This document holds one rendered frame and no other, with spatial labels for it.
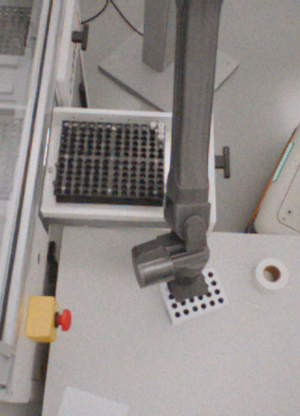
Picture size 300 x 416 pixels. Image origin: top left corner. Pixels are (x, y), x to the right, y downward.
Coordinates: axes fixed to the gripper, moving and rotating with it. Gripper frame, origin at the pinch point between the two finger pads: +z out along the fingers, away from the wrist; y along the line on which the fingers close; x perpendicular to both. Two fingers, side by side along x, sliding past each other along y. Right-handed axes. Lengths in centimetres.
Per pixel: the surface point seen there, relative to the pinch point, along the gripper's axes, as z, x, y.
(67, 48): -12, -9, -55
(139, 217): -7.6, -4.6, -13.3
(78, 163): -8.7, -13.5, -27.9
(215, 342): 5.3, 4.9, 12.6
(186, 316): 1.6, -0.1, 6.4
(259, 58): 75, 92, -114
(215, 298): 1.3, 7.0, 4.7
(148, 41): 59, 36, -121
